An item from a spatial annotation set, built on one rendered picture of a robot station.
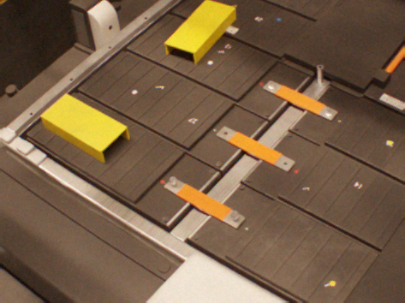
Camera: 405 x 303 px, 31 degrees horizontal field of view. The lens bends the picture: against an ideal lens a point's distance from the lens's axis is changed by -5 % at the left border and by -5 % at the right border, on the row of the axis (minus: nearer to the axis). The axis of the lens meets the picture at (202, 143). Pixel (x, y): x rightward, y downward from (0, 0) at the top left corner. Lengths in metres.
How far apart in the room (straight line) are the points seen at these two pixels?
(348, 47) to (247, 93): 0.23
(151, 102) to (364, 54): 0.42
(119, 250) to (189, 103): 0.41
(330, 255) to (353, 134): 0.26
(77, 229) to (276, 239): 0.31
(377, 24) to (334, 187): 0.44
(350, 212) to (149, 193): 0.34
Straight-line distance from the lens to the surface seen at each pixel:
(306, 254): 1.17
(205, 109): 1.39
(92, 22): 1.68
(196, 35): 1.50
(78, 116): 1.38
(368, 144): 1.32
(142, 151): 1.33
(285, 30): 1.55
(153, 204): 1.26
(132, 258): 1.07
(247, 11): 1.60
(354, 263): 1.17
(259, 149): 1.32
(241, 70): 1.46
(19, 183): 1.21
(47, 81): 1.72
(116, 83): 1.47
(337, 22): 1.56
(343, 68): 1.45
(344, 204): 1.23
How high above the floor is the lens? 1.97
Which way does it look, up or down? 47 degrees down
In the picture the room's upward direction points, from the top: 7 degrees counter-clockwise
